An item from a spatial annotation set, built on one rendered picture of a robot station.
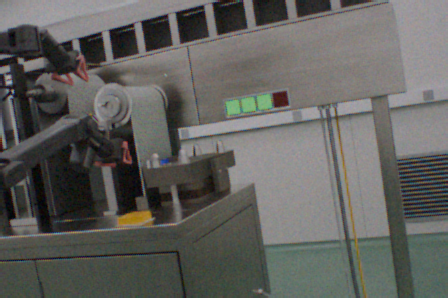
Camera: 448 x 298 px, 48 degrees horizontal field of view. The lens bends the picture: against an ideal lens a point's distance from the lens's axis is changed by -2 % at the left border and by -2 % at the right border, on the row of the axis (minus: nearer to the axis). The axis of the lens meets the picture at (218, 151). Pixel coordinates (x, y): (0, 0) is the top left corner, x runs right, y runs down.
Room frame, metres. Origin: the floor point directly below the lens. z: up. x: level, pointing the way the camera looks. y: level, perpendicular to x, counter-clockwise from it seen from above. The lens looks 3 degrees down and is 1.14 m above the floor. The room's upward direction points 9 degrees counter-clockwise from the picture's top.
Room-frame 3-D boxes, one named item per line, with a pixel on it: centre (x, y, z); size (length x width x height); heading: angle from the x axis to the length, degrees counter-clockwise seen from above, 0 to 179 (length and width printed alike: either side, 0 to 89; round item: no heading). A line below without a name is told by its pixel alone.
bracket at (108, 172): (1.69, 0.37, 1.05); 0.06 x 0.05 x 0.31; 158
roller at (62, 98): (1.93, 0.50, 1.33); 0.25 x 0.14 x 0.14; 158
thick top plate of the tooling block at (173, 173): (1.79, 0.09, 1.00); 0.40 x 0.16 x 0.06; 158
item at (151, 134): (1.80, 0.22, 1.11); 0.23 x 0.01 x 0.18; 158
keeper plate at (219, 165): (1.77, 0.00, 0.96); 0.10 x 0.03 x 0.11; 158
